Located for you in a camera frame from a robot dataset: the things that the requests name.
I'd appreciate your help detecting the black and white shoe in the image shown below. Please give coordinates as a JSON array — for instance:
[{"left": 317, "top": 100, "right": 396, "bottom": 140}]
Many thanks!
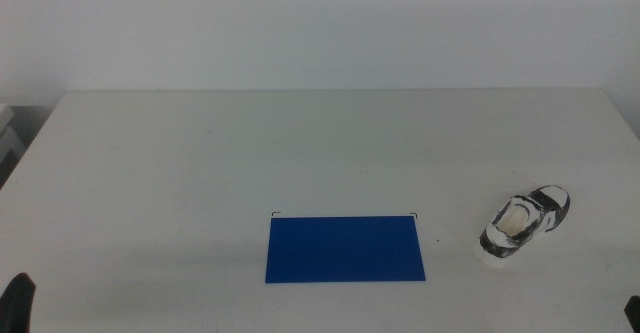
[{"left": 473, "top": 184, "right": 572, "bottom": 270}]

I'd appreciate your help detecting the blue rectangular mat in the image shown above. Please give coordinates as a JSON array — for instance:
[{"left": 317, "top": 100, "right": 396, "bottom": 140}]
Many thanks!
[{"left": 264, "top": 215, "right": 427, "bottom": 285}]

